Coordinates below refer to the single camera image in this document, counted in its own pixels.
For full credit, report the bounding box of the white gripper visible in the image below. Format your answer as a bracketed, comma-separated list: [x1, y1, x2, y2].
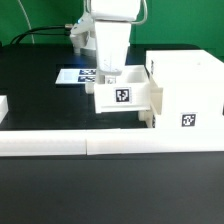
[95, 21, 131, 84]

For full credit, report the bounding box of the white drawer box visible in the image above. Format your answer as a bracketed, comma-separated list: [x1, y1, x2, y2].
[85, 65, 150, 113]
[138, 87, 163, 128]

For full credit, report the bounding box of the white front drawer box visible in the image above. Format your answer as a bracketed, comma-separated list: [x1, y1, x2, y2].
[138, 87, 163, 128]

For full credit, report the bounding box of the white drawer cabinet frame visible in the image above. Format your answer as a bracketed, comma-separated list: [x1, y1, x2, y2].
[146, 50, 224, 130]

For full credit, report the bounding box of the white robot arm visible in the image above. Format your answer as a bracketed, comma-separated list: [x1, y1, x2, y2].
[70, 0, 148, 84]

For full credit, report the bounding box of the white marker tag sheet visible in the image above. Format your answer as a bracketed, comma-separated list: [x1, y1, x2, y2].
[56, 68, 96, 85]

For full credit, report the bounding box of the white front fence bar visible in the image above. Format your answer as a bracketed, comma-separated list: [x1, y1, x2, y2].
[0, 129, 224, 157]

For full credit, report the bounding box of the white fence bar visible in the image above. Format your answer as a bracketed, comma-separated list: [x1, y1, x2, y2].
[0, 129, 224, 157]
[0, 95, 8, 123]

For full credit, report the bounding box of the white left fence bar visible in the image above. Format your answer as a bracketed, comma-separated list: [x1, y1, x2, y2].
[0, 95, 8, 123]

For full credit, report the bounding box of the black cable bundle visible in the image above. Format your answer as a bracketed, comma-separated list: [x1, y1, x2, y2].
[9, 23, 76, 46]

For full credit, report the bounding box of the thin white cable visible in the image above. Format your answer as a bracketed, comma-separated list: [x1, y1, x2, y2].
[17, 0, 36, 44]

